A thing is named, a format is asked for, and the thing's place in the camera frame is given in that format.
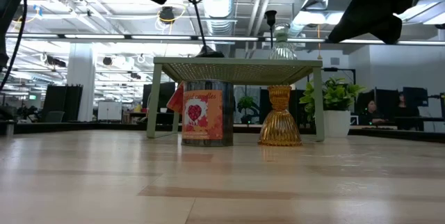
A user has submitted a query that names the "white office cabinet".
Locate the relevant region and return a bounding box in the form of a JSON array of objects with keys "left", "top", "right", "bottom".
[{"left": 97, "top": 101, "right": 123, "bottom": 122}]

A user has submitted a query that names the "black metal candlestick holder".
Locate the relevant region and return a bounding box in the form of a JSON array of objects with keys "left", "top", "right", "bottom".
[
  {"left": 191, "top": 0, "right": 225, "bottom": 58},
  {"left": 264, "top": 9, "right": 279, "bottom": 50}
]

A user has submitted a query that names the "green perforated metal shelf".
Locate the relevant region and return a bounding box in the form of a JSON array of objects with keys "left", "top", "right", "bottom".
[{"left": 145, "top": 56, "right": 326, "bottom": 143}]

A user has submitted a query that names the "small green office plant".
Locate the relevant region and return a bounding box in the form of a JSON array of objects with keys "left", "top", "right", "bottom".
[{"left": 234, "top": 95, "right": 260, "bottom": 126}]

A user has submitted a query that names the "black ceiling dome device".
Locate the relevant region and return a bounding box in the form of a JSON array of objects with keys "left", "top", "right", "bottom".
[{"left": 159, "top": 6, "right": 176, "bottom": 25}]

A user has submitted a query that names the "person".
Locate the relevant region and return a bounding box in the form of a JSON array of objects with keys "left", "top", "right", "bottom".
[
  {"left": 361, "top": 99, "right": 389, "bottom": 126},
  {"left": 394, "top": 91, "right": 416, "bottom": 119}
]

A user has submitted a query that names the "black office partition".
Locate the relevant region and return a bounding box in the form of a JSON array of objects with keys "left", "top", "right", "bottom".
[{"left": 41, "top": 84, "right": 84, "bottom": 123}]

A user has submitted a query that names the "long linear ceiling light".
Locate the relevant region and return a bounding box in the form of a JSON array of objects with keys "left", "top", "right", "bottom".
[{"left": 5, "top": 33, "right": 445, "bottom": 46}]

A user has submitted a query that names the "amber ribbed glass candle holder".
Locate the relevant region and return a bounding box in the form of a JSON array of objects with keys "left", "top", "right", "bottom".
[{"left": 257, "top": 84, "right": 302, "bottom": 147}]

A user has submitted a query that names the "orange label candle tin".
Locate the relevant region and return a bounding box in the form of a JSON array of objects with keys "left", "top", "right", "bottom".
[{"left": 181, "top": 79, "right": 234, "bottom": 147}]

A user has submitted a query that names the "white building column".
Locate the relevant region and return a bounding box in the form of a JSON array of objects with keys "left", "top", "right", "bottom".
[{"left": 66, "top": 42, "right": 97, "bottom": 123}]

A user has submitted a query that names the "orange paper tag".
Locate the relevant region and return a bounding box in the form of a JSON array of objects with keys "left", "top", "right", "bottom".
[{"left": 165, "top": 83, "right": 185, "bottom": 114}]

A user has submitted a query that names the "green plant in white pot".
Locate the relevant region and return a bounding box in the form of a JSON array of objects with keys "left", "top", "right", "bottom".
[{"left": 299, "top": 77, "right": 366, "bottom": 138}]

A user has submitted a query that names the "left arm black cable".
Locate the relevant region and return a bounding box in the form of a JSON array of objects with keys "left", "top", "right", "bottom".
[{"left": 0, "top": 0, "right": 29, "bottom": 92}]

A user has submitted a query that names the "clear ribbed glass candle holder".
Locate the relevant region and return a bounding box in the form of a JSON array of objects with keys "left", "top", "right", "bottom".
[{"left": 267, "top": 22, "right": 299, "bottom": 61}]

